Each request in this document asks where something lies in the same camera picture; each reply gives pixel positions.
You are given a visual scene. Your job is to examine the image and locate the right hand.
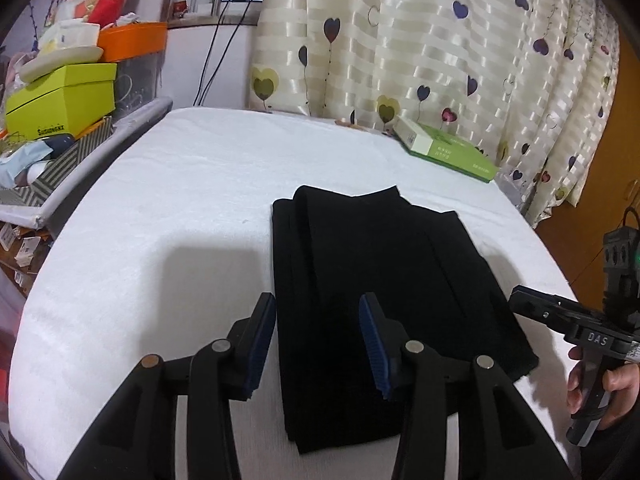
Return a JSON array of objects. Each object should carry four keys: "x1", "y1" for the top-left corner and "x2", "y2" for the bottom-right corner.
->
[{"x1": 566, "y1": 346, "x2": 640, "y2": 432}]

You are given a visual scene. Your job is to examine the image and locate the striped grey box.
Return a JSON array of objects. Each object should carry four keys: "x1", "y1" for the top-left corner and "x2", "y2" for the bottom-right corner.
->
[{"x1": 1, "y1": 116, "x2": 114, "y2": 207}]

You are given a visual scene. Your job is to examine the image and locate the white bed cover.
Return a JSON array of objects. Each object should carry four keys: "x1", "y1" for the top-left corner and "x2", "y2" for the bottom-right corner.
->
[{"x1": 9, "y1": 108, "x2": 570, "y2": 479}]

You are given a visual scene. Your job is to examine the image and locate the black pants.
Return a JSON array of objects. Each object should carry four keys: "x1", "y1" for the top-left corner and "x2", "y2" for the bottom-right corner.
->
[{"x1": 272, "y1": 186, "x2": 538, "y2": 454}]

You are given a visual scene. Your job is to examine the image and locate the white bowl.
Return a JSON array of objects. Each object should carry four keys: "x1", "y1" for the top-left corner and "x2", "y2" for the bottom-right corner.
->
[{"x1": 17, "y1": 46, "x2": 103, "y2": 84}]

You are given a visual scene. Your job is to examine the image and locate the lime green shoe box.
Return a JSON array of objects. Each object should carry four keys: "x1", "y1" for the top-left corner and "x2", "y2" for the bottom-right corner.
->
[{"x1": 6, "y1": 63, "x2": 117, "y2": 140}]

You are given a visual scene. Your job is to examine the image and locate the heart pattern curtain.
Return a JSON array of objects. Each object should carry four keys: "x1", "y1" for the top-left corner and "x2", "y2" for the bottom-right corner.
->
[{"x1": 248, "y1": 0, "x2": 620, "y2": 224}]

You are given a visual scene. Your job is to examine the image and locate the black cable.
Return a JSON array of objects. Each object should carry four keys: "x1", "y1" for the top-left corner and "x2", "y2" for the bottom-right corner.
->
[{"x1": 192, "y1": 0, "x2": 264, "y2": 109}]

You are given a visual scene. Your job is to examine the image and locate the green white flat box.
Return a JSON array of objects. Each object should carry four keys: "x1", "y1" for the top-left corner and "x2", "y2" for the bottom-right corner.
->
[{"x1": 394, "y1": 117, "x2": 498, "y2": 182}]

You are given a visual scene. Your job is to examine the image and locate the grey side shelf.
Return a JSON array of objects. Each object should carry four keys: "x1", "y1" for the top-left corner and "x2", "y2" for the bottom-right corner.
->
[{"x1": 1, "y1": 96, "x2": 172, "y2": 229}]

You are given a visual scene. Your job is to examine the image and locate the orange lid storage box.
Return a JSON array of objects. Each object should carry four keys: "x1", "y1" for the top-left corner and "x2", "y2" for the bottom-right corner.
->
[{"x1": 98, "y1": 22, "x2": 167, "y2": 122}]

